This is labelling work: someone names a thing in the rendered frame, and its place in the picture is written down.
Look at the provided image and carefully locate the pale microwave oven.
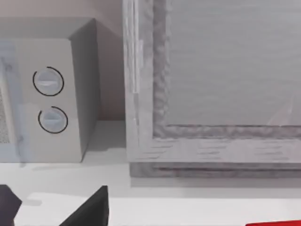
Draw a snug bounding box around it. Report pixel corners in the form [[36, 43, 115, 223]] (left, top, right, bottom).
[[0, 16, 101, 163]]

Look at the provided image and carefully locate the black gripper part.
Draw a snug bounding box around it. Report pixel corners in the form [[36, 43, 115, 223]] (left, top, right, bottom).
[[0, 184, 23, 226]]

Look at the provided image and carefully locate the pale round microwave knob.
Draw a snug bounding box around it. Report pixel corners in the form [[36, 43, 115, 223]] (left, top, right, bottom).
[[32, 66, 65, 97], [38, 105, 69, 134]]

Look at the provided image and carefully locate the red flat object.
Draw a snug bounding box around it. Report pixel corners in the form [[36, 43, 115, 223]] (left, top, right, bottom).
[[245, 220, 301, 226]]

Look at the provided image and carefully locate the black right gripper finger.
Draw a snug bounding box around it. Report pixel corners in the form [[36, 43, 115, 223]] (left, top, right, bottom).
[[58, 185, 109, 226]]

